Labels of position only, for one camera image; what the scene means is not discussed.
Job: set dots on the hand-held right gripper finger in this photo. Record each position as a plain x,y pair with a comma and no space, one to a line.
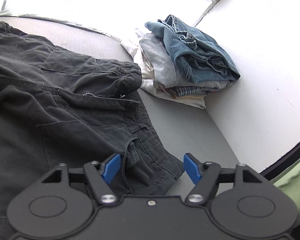
193,168

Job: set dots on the black pants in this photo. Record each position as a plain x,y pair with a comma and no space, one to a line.
65,100

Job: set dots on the folded yellow garment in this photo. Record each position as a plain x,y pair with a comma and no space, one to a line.
192,96

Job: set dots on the folded plaid garment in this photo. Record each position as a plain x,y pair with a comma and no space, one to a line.
190,90

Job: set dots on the folded white cloth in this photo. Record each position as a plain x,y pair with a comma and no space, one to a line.
150,82

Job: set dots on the green cloth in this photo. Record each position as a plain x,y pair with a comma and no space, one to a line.
296,192

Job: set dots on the folded grey sweatshirt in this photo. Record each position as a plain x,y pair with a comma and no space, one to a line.
157,60

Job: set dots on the folded blue jeans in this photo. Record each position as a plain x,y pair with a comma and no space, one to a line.
197,52

